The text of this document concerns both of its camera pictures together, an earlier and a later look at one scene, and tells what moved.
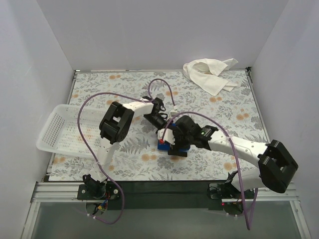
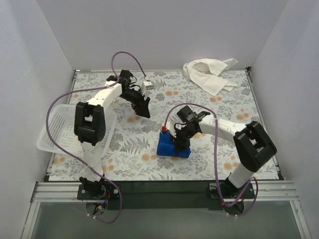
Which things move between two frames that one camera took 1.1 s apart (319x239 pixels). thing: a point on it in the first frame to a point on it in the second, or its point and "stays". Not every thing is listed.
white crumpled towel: (204, 73) stays
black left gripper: (164, 122) to (139, 103)
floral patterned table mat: (141, 158) stays
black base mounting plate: (165, 195) stays
